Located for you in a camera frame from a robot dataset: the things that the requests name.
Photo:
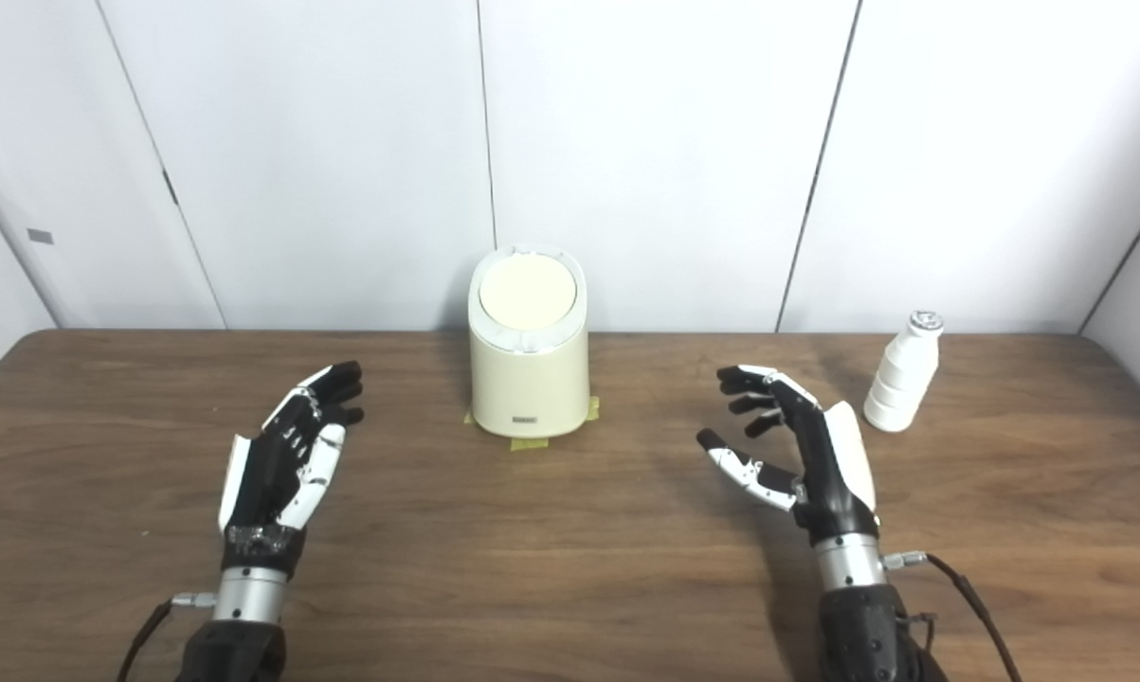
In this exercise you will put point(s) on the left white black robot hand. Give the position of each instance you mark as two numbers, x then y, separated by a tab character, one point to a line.
266	474

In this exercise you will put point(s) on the cream-colored bin body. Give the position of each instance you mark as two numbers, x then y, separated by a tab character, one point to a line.
529	388

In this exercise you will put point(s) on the small white plastic bottle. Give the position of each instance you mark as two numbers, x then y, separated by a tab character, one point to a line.
901	384

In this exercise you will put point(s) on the cream round bin lid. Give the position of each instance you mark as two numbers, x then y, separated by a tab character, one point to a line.
529	294

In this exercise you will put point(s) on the black wall panel hinge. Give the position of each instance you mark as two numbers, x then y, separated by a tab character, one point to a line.
170	187

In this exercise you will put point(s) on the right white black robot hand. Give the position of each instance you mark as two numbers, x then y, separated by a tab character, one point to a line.
830	474

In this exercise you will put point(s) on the grey wall label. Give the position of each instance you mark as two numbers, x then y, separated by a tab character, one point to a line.
40	236

